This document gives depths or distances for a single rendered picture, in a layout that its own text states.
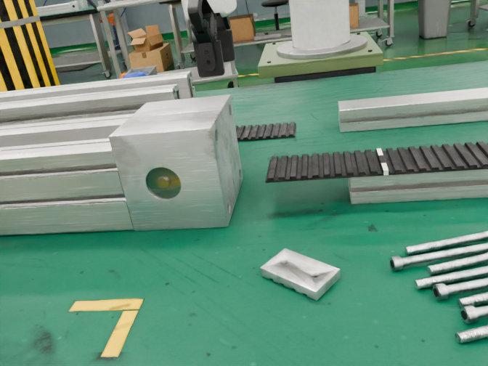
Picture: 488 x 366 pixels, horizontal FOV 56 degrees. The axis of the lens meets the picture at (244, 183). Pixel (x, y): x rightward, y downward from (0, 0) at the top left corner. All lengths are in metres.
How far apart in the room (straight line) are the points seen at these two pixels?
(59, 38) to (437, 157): 8.89
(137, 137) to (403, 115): 0.35
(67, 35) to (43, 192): 8.66
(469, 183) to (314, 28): 0.59
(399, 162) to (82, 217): 0.30
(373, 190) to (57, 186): 0.29
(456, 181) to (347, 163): 0.09
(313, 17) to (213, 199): 0.62
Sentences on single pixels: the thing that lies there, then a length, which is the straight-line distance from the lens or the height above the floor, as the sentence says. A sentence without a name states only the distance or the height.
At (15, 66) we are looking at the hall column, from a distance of 3.76.
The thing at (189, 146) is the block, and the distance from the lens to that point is 0.38.
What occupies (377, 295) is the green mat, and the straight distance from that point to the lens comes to 0.33.
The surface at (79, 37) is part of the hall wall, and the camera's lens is 9.01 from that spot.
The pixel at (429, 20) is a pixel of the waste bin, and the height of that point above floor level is 0.19.
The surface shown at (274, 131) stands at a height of 0.78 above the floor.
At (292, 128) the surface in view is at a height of 0.78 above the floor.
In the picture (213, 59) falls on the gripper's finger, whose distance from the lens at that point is 0.55.
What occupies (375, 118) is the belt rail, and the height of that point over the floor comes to 0.79.
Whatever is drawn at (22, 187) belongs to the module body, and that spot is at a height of 0.83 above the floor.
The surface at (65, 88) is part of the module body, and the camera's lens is 0.72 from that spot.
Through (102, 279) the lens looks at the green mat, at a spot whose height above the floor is 0.78.
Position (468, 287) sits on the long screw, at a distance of 0.33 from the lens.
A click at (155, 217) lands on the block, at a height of 0.79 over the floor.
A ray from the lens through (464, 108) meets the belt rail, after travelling 0.62.
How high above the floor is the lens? 0.99
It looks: 25 degrees down
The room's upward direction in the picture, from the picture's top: 9 degrees counter-clockwise
